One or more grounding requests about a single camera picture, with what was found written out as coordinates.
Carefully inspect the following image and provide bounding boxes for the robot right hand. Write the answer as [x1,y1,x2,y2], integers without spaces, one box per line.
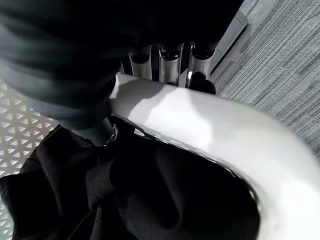
[0,0,245,147]

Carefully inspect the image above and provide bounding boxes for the white plastic laundry basket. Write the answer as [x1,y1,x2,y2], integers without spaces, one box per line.
[0,72,320,240]

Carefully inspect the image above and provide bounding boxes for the black clothing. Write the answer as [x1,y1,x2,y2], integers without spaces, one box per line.
[0,115,262,240]

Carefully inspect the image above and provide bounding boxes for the grey metal furniture base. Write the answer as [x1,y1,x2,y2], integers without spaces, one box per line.
[209,10,249,76]

